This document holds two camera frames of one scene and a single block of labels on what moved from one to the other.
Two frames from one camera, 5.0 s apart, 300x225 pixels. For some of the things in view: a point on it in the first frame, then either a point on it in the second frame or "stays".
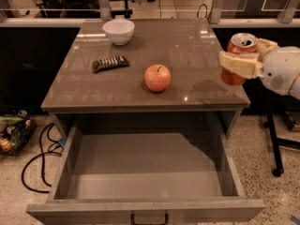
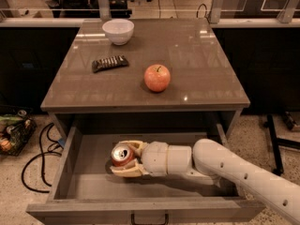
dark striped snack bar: x=104 y=64 stays
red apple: x=157 y=78 stays
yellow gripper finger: x=246 y=65 to x=135 y=171
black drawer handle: x=132 y=220 stays
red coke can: x=244 y=42 to x=122 y=154
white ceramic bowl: x=119 y=31 stays
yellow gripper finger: x=263 y=48 to x=138 y=150
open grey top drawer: x=102 y=173 stays
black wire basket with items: x=16 y=131 stays
